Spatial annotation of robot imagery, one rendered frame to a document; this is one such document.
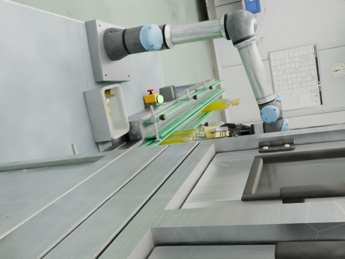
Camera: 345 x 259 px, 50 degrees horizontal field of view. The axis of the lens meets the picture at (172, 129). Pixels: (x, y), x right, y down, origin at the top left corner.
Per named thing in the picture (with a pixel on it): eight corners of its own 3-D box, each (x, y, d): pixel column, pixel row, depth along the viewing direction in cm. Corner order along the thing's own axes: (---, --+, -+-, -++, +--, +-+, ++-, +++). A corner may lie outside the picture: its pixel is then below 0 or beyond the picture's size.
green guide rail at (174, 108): (143, 124, 173) (158, 122, 171) (142, 122, 173) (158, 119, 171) (215, 81, 335) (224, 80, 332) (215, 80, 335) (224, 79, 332)
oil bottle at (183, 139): (148, 154, 176) (191, 150, 169) (146, 143, 175) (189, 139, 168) (153, 151, 181) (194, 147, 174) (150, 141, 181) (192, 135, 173)
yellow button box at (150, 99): (145, 108, 211) (156, 106, 209) (142, 95, 210) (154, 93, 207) (149, 106, 218) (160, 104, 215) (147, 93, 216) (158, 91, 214)
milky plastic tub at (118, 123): (95, 142, 157) (113, 140, 154) (83, 91, 153) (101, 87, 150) (114, 132, 173) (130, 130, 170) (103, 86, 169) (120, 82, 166)
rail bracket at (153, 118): (143, 143, 171) (168, 141, 167) (136, 108, 168) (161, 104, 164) (146, 142, 174) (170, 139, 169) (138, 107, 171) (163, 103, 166)
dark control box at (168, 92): (160, 100, 237) (173, 98, 234) (158, 88, 235) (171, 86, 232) (165, 98, 244) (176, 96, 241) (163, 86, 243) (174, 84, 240)
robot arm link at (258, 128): (263, 120, 172) (265, 137, 174) (253, 121, 173) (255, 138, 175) (262, 124, 165) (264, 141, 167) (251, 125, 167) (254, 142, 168)
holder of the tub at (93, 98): (97, 154, 158) (113, 152, 155) (83, 91, 153) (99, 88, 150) (115, 143, 174) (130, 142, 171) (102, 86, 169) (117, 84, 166)
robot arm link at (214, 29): (135, 27, 171) (253, 6, 151) (148, 28, 185) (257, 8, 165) (139, 53, 173) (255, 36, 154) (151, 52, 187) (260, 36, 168)
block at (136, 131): (129, 141, 173) (142, 140, 170) (125, 122, 171) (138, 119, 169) (132, 139, 176) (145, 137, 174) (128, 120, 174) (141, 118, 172)
